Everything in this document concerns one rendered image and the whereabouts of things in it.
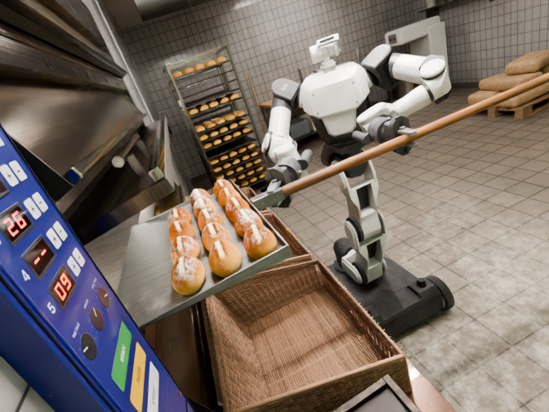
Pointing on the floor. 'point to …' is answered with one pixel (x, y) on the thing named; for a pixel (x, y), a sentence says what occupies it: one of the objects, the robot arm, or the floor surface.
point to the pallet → (520, 109)
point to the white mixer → (418, 47)
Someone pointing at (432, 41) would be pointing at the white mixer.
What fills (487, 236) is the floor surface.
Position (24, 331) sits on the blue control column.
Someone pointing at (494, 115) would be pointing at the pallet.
